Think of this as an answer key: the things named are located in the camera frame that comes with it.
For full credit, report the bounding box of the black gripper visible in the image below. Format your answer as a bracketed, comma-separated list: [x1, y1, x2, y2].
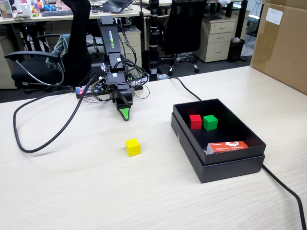
[105, 72, 136, 122]

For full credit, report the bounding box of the yellow cube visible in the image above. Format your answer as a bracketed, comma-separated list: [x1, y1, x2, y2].
[125, 138, 141, 158]

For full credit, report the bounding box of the black cardboard box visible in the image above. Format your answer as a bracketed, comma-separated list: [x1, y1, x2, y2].
[171, 98, 267, 184]

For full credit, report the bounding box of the large brown cardboard box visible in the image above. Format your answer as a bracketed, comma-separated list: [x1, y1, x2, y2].
[249, 0, 307, 95]

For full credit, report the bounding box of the electronics board with red LED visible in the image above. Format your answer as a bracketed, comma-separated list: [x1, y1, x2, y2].
[75, 85, 144, 99]

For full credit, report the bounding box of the beige drawer cabinet with keyhole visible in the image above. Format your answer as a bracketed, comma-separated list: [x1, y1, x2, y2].
[118, 27, 142, 70]

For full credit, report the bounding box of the red cube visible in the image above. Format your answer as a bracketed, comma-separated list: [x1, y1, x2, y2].
[189, 114, 202, 130]

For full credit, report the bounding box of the black high-back office chair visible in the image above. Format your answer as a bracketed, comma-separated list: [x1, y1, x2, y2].
[4, 0, 93, 91]

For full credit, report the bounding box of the black pole with white bands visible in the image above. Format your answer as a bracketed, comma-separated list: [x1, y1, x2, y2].
[147, 0, 161, 76]

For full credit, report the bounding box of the green cube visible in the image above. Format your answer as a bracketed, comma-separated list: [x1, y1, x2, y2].
[202, 115, 219, 131]

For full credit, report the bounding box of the striped green cloth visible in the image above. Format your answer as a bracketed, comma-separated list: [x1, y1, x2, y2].
[45, 33, 71, 73]

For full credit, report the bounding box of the black mesh office chair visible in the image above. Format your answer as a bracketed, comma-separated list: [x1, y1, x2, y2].
[159, 0, 207, 76]

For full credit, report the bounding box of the black laptop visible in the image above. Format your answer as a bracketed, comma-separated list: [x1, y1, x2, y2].
[99, 0, 134, 14]

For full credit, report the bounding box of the orange carton with white print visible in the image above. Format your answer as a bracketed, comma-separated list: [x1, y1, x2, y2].
[203, 140, 249, 156]

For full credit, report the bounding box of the beige three-drawer cabinet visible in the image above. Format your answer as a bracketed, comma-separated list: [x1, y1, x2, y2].
[193, 18, 236, 63]

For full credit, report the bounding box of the black keyboard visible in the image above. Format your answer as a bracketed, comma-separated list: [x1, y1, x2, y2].
[41, 9, 74, 17]

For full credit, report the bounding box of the black trash bin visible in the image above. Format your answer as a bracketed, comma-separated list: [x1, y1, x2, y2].
[227, 37, 246, 63]

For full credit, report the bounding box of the white office desk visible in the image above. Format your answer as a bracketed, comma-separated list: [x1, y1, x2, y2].
[0, 4, 152, 24]

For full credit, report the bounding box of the beige low cabinet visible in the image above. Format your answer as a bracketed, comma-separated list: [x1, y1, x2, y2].
[0, 43, 18, 90]

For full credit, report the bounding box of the white desk phone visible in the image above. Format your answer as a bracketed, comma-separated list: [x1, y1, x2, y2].
[13, 3, 33, 21]

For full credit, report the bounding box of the white desk with black legs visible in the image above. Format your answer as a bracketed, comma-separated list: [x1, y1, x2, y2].
[133, 0, 249, 40]

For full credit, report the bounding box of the white shipping label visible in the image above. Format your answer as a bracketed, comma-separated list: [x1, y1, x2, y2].
[265, 7, 284, 26]

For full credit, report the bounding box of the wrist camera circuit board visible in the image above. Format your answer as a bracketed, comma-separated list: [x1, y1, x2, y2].
[90, 75, 107, 94]

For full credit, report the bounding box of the thin black wire bundle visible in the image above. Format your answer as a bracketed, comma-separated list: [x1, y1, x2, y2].
[114, 23, 151, 103]

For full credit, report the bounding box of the thick black camera cable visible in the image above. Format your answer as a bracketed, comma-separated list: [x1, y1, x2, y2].
[12, 76, 99, 154]

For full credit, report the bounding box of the picture frame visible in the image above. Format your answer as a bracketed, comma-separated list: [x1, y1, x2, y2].
[0, 0, 14, 19]

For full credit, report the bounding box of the long black power cable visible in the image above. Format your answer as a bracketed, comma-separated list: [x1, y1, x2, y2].
[165, 76, 307, 230]

